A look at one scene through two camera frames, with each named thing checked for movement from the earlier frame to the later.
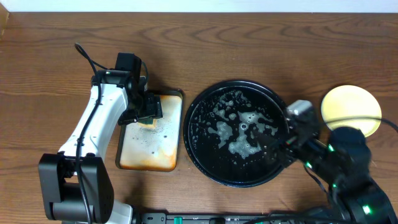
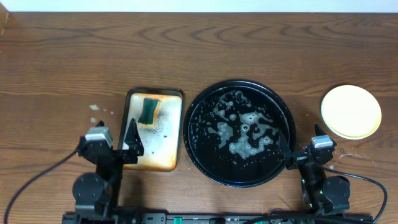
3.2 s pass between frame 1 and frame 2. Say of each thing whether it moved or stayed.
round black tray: stayed
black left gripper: moved
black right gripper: moved
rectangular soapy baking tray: stayed
